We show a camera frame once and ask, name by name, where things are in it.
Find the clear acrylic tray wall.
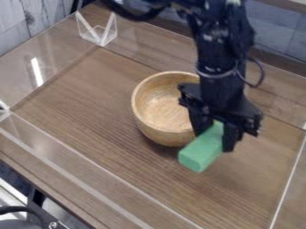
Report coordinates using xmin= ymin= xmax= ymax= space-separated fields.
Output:
xmin=0 ymin=101 xmax=202 ymax=229

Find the green rectangular block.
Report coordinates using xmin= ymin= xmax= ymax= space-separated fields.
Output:
xmin=178 ymin=121 xmax=223 ymax=173

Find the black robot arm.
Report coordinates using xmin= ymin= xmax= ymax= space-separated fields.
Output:
xmin=100 ymin=0 xmax=263 ymax=152

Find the round wooden bowl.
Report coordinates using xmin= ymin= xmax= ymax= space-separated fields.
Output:
xmin=131 ymin=71 xmax=198 ymax=147

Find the clear acrylic corner bracket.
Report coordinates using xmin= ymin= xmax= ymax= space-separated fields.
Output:
xmin=75 ymin=12 xmax=118 ymax=47

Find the black table leg bracket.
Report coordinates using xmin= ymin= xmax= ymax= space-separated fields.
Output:
xmin=28 ymin=189 xmax=70 ymax=229

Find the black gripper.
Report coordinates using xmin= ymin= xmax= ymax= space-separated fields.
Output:
xmin=178 ymin=72 xmax=263 ymax=153

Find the black cable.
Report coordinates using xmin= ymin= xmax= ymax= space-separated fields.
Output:
xmin=0 ymin=205 xmax=51 ymax=229

